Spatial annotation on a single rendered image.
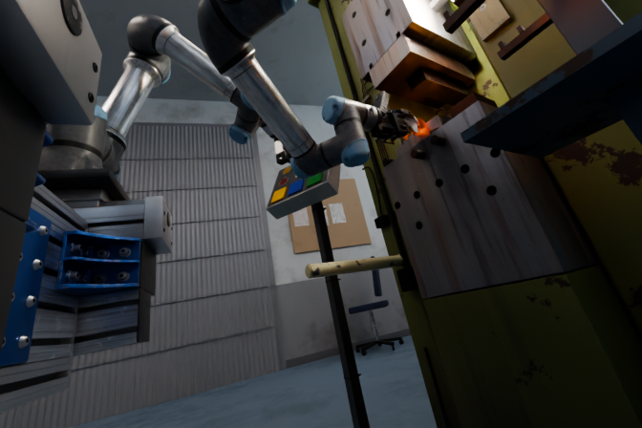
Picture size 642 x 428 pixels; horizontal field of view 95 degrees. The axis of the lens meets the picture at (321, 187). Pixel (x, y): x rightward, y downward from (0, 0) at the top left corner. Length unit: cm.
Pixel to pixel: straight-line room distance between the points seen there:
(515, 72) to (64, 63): 105
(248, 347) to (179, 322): 79
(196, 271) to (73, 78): 357
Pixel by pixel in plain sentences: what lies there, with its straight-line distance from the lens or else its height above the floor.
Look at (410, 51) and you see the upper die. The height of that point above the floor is 127.
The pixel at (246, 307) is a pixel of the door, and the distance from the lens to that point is 377.
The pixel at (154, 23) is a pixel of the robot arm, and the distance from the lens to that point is 109.
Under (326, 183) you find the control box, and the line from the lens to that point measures 118.
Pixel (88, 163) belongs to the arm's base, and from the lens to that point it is 80.
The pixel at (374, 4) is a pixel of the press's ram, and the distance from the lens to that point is 146.
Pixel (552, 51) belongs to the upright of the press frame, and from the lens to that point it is 109.
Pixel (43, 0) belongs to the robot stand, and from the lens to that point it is 29.
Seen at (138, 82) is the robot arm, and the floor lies 124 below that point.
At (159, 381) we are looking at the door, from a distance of 381.
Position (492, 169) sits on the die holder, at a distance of 84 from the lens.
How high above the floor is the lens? 49
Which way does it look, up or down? 23 degrees up
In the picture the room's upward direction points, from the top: 12 degrees counter-clockwise
